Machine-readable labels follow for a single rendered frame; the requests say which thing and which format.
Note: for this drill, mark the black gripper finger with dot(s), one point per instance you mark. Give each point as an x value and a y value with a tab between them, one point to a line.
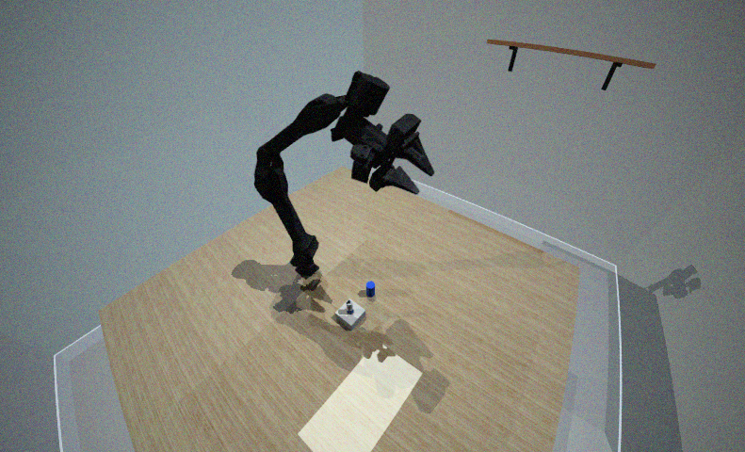
400	179
413	151

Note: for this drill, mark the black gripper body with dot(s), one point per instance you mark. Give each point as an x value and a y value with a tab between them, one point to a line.
400	131

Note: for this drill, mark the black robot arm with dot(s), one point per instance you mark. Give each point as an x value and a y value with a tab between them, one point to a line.
363	98

